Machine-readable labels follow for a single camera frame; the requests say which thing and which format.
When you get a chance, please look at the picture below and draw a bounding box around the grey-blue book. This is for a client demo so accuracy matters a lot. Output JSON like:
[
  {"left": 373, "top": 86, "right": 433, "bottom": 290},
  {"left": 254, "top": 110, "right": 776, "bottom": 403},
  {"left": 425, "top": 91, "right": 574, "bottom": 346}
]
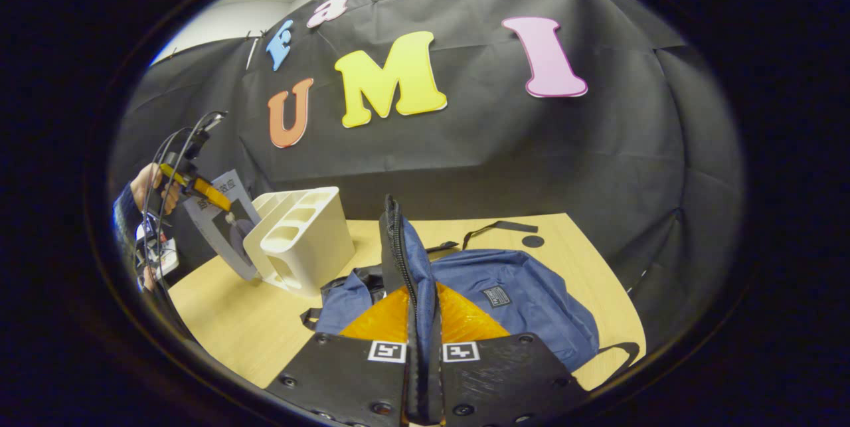
[{"left": 183, "top": 169, "right": 263, "bottom": 282}]

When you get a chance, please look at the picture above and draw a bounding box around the black backdrop cloth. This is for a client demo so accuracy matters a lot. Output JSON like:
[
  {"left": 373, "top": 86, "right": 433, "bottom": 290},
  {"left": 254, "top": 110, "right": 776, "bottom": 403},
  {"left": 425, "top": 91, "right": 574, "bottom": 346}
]
[{"left": 110, "top": 0, "right": 744, "bottom": 348}]

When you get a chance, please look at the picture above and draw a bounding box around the white plastic bookshelf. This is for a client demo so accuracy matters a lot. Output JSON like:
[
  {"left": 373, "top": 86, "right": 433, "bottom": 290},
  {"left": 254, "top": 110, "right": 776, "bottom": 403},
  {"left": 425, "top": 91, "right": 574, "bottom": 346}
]
[{"left": 242, "top": 187, "right": 356, "bottom": 298}]

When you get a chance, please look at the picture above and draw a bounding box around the blue schoolbag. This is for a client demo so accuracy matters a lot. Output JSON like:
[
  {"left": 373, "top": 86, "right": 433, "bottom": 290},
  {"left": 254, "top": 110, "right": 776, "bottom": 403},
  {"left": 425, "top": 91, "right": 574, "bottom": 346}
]
[{"left": 300, "top": 195, "right": 641, "bottom": 427}]

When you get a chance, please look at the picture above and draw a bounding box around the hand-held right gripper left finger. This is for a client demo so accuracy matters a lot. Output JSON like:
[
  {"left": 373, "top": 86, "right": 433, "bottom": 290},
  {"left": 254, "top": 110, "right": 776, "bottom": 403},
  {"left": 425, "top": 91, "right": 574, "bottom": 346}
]
[{"left": 264, "top": 284, "right": 416, "bottom": 427}]

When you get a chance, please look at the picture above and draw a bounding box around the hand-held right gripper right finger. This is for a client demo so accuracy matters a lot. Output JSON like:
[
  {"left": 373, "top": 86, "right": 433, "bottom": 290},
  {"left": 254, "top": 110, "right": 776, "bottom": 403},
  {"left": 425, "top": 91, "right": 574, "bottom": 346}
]
[{"left": 435, "top": 281, "right": 588, "bottom": 427}]

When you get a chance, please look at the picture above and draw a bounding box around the white side desk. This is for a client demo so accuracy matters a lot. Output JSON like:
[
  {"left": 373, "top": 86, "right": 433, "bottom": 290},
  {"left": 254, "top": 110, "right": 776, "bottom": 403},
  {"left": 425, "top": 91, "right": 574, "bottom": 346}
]
[{"left": 136, "top": 221, "right": 180, "bottom": 275}]

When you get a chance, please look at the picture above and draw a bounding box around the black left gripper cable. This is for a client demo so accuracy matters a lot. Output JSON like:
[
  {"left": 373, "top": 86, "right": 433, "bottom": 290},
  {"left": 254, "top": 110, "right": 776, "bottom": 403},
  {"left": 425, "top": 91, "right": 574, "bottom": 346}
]
[{"left": 138, "top": 115, "right": 208, "bottom": 285}]

